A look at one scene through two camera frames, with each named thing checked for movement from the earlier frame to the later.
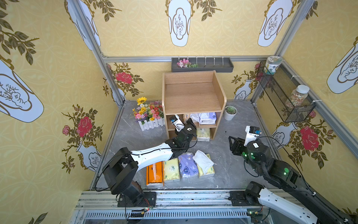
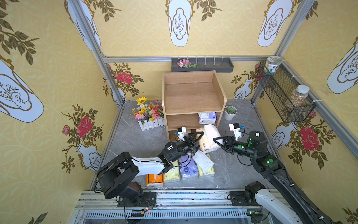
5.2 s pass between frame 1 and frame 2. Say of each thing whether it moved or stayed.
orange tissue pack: stayed
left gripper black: moved
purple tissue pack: stayed
